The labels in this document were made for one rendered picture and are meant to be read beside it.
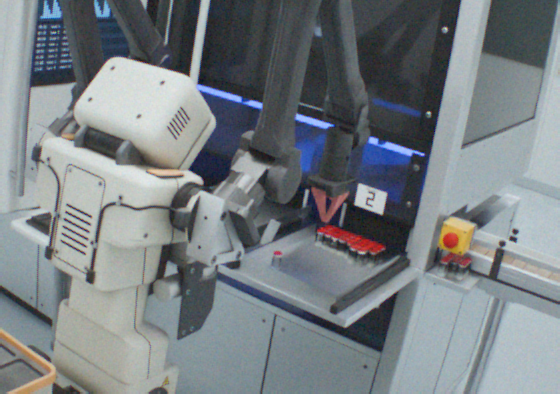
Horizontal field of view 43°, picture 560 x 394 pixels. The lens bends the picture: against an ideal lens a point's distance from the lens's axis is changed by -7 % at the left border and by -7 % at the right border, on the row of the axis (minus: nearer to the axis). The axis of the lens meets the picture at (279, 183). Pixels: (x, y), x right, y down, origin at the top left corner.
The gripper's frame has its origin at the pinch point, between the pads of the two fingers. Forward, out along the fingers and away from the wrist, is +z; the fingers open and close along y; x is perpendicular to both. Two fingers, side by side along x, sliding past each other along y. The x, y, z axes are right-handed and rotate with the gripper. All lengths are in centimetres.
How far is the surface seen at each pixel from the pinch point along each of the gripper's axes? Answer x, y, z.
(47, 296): 133, 38, 89
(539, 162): 52, 497, 88
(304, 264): 11.1, 15.5, 20.0
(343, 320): -9.8, -1.7, 20.5
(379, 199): 4.6, 38.4, 5.8
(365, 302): -9.4, 9.6, 20.3
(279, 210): 36, 42, 20
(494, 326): -32, 53, 35
